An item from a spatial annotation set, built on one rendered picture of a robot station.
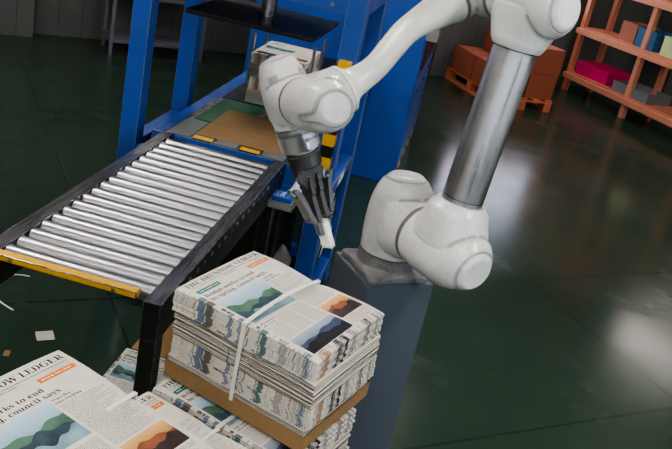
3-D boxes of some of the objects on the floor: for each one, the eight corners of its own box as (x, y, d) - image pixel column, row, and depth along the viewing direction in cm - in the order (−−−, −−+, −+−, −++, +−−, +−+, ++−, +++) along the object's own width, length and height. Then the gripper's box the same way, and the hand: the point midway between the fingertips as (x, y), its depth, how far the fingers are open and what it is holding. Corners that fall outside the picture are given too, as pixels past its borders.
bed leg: (130, 535, 244) (157, 344, 220) (112, 529, 245) (137, 338, 221) (138, 522, 250) (165, 334, 225) (120, 516, 250) (146, 328, 226)
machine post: (168, 238, 432) (210, -61, 376) (153, 234, 433) (192, -65, 377) (174, 232, 440) (216, -62, 384) (159, 228, 441) (198, -66, 385)
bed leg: (249, 337, 358) (275, 197, 334) (236, 334, 359) (262, 193, 335) (252, 331, 364) (279, 192, 339) (240, 327, 364) (266, 189, 340)
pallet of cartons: (495, 82, 1006) (510, 26, 981) (555, 113, 910) (574, 52, 885) (437, 76, 966) (452, 18, 941) (494, 108, 871) (512, 45, 846)
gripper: (293, 161, 172) (321, 261, 179) (333, 139, 180) (359, 235, 188) (269, 160, 177) (298, 258, 185) (309, 139, 185) (335, 233, 193)
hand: (325, 233), depth 185 cm, fingers closed
